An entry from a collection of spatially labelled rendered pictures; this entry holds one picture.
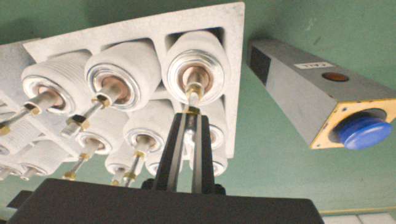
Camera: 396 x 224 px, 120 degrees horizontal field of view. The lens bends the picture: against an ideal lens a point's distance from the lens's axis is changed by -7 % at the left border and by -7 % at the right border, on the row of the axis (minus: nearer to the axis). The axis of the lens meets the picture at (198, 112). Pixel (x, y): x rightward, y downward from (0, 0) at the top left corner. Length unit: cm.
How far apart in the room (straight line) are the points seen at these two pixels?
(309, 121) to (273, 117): 42
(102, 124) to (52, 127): 28
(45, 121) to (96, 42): 35
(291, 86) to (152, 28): 23
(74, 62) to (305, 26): 54
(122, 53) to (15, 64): 40
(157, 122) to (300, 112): 23
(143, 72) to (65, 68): 13
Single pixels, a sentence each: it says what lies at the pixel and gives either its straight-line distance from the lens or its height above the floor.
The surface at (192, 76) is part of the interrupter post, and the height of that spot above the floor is 26.
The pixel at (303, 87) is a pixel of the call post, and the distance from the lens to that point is 21.
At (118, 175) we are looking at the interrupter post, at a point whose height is 27.
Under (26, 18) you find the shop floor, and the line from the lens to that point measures 65.
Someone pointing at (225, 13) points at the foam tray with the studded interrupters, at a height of 18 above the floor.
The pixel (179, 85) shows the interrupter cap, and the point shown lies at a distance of 18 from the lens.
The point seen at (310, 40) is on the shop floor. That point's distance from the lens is 52.
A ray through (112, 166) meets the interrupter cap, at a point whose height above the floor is 25.
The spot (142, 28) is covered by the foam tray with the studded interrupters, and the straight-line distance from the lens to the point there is 25.
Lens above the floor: 41
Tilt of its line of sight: 51 degrees down
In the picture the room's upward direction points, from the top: 177 degrees counter-clockwise
